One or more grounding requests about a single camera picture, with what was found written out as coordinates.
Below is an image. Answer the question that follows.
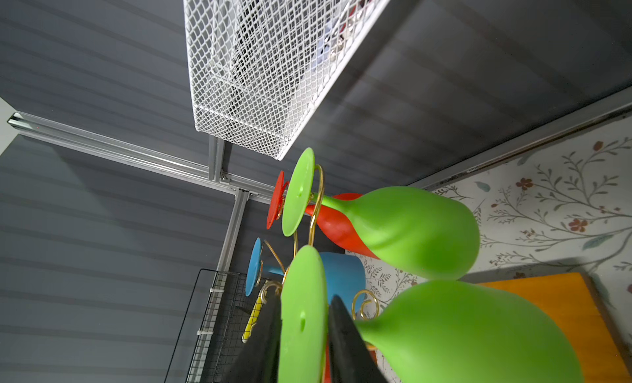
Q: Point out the wooden base wire glass rack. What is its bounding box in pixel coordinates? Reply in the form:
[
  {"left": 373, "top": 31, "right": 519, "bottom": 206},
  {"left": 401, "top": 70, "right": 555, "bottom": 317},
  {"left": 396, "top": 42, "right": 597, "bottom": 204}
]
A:
[{"left": 256, "top": 164, "right": 632, "bottom": 383}]

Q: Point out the black wire wall basket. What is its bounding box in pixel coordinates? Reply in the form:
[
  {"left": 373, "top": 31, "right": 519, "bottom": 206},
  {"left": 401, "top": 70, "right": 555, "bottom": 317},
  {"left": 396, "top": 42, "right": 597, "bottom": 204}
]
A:
[{"left": 163, "top": 269, "right": 255, "bottom": 382}]

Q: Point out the blue wine glass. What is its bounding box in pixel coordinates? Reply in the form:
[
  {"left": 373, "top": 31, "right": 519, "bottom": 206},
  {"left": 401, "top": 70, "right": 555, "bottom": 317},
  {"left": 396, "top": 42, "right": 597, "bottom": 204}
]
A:
[{"left": 245, "top": 237, "right": 366, "bottom": 310}]

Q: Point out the white wire wall basket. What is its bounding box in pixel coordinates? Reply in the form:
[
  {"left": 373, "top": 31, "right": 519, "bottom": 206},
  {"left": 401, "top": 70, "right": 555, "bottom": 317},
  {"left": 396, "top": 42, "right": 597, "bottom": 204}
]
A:
[{"left": 183, "top": 0, "right": 390, "bottom": 160}]

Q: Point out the yellow marker in black basket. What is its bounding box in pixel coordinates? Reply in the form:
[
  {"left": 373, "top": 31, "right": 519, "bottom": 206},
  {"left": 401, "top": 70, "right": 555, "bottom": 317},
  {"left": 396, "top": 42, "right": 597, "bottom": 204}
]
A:
[{"left": 242, "top": 297, "right": 264, "bottom": 343}]

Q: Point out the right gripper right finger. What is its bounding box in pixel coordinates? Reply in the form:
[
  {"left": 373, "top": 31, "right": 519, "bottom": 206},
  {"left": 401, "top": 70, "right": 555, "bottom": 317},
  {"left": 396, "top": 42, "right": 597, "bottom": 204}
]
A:
[{"left": 328, "top": 295, "right": 387, "bottom": 382}]

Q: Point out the green wine glass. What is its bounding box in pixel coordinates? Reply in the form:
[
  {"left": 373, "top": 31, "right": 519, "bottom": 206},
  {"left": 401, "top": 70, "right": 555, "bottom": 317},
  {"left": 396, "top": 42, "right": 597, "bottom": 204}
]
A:
[
  {"left": 281, "top": 148, "right": 481, "bottom": 280},
  {"left": 278, "top": 245, "right": 584, "bottom": 382}
]

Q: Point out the red wine glass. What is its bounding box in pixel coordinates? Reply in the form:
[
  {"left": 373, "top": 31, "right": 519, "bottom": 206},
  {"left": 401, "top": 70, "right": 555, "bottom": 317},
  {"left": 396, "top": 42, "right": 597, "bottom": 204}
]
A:
[{"left": 266, "top": 171, "right": 379, "bottom": 260}]

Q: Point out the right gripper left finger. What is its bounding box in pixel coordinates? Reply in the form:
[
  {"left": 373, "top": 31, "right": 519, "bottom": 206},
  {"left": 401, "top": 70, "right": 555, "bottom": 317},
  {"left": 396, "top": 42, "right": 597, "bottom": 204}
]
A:
[{"left": 222, "top": 296, "right": 281, "bottom": 383}]

